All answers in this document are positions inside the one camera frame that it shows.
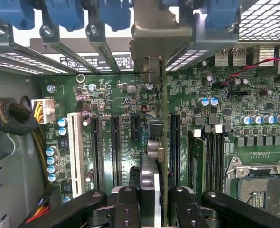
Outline black RAM slot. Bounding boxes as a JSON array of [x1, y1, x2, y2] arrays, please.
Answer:
[[205, 134, 214, 193], [214, 134, 225, 192]]

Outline long black expansion slot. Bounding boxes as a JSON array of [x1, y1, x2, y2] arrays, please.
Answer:
[[110, 115, 123, 188], [91, 116, 104, 191], [169, 114, 182, 186]]

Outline white expansion slot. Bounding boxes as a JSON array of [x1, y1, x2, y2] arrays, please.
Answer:
[[67, 112, 86, 199]]

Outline CPU socket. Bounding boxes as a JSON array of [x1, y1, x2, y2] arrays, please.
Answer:
[[225, 154, 280, 223]]

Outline short black expansion slot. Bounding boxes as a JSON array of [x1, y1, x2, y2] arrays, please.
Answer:
[[131, 115, 141, 141]]

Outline green motherboard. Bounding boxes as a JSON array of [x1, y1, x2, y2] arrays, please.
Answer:
[[39, 47, 280, 224]]

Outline grey power supply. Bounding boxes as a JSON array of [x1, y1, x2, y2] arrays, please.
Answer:
[[0, 68, 47, 228]]

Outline white power connector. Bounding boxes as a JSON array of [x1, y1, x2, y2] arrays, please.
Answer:
[[31, 98, 56, 125]]

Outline black rear panel label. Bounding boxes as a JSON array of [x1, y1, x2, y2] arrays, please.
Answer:
[[59, 54, 135, 71]]

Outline metal slot cover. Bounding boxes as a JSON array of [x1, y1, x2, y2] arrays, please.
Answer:
[[0, 19, 68, 75], [87, 22, 121, 74], [39, 23, 100, 74]]

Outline blue slot latch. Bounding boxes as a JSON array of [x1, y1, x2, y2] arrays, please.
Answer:
[[44, 0, 85, 32], [0, 0, 36, 31], [99, 0, 131, 32], [205, 0, 241, 31]]

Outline open dark grey PC case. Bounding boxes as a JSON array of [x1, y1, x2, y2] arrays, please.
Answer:
[[0, 0, 280, 228]]

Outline red and orange wires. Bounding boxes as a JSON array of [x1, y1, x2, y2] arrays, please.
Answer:
[[25, 197, 51, 224]]

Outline yellow and black wires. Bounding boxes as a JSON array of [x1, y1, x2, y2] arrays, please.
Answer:
[[31, 101, 51, 190]]

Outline black braided wire bundle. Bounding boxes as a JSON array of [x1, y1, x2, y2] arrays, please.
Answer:
[[0, 101, 40, 136]]

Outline thin red black wire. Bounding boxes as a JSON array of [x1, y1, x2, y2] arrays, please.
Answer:
[[221, 57, 280, 86]]

